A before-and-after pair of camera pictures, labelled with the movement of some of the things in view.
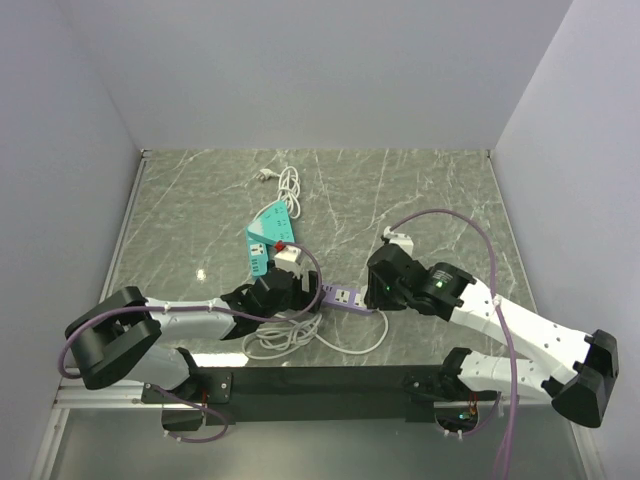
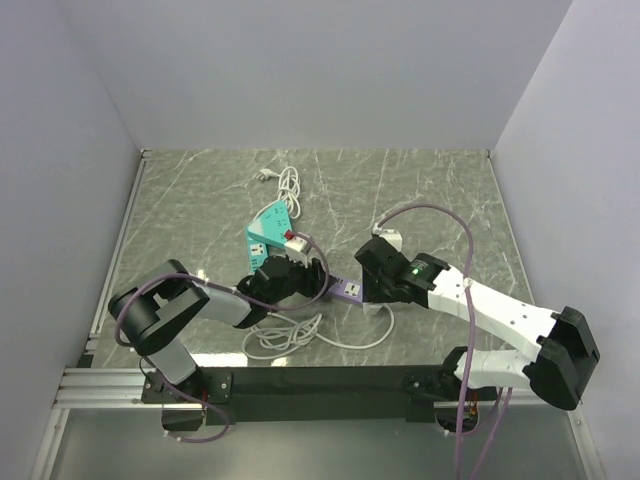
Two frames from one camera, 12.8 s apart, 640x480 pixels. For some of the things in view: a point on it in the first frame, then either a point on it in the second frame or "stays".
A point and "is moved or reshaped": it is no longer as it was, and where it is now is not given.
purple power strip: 347,297 is moved or reshaped
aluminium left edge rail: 145,154 stays
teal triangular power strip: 274,225 stays
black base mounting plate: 309,393 stays
